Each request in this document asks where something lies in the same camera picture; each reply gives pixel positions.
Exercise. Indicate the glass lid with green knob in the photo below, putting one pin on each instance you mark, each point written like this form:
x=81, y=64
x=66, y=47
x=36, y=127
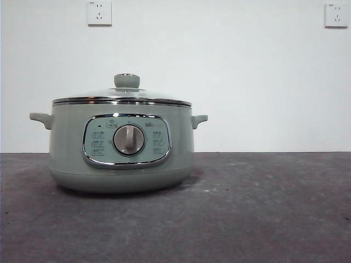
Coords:
x=126, y=80

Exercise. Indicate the white wall socket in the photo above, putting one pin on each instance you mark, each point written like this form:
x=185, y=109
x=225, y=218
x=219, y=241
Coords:
x=336, y=15
x=99, y=13

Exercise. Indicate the pale green electric pot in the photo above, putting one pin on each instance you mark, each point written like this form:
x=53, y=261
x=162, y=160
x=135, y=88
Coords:
x=68, y=142

